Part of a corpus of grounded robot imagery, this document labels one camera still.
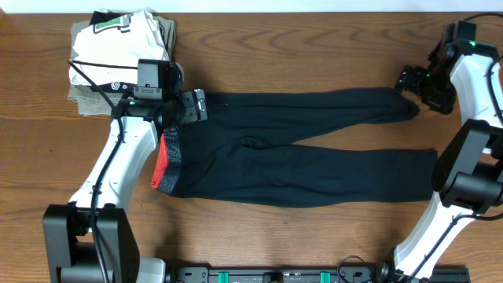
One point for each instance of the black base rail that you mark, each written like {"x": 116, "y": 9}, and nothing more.
{"x": 201, "y": 274}

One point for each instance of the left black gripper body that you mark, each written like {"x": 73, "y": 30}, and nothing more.
{"x": 198, "y": 104}

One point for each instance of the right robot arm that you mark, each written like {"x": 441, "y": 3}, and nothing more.
{"x": 467, "y": 178}

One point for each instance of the black leggings with red waistband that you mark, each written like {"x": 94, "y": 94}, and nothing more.
{"x": 249, "y": 150}

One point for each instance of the white folded t-shirt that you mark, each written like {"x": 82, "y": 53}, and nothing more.
{"x": 109, "y": 51}

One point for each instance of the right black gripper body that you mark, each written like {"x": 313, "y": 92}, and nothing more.
{"x": 434, "y": 86}

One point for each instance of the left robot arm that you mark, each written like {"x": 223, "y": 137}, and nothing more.
{"x": 89, "y": 239}

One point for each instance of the khaki folded garment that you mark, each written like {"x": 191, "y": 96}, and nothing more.
{"x": 90, "y": 103}

